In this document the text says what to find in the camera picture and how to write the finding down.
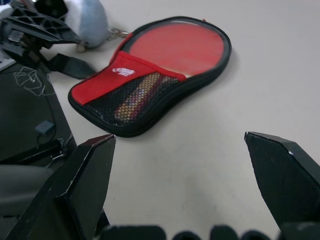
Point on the smooth finger of the black left gripper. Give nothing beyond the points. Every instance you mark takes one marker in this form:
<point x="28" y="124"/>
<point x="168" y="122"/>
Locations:
<point x="72" y="66"/>

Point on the ribbed finger of the black left gripper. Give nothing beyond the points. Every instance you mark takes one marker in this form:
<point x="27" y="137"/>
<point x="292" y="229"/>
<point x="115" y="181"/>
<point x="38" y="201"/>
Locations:
<point x="52" y="30"/>

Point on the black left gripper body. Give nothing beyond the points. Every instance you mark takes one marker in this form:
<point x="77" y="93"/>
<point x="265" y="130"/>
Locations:
<point x="22" y="46"/>

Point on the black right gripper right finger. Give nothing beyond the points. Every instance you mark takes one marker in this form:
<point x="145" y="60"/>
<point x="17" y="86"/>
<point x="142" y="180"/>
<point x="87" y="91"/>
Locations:
<point x="282" y="180"/>

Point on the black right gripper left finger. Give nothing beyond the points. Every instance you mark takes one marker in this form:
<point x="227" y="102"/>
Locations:
<point x="75" y="190"/>

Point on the red and black paddle case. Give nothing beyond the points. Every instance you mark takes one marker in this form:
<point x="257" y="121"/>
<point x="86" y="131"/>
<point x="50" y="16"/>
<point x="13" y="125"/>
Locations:
<point x="95" y="87"/>

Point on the red table tennis paddle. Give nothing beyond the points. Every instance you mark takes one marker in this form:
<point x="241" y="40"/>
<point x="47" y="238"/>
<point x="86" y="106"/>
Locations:
<point x="180" y="47"/>

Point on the light blue plush toy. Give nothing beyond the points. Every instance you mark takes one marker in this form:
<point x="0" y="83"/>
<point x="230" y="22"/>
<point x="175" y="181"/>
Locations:
<point x="92" y="25"/>

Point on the small grey adapter box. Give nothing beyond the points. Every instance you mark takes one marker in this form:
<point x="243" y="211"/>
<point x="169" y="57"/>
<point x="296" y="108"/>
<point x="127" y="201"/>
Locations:
<point x="44" y="128"/>

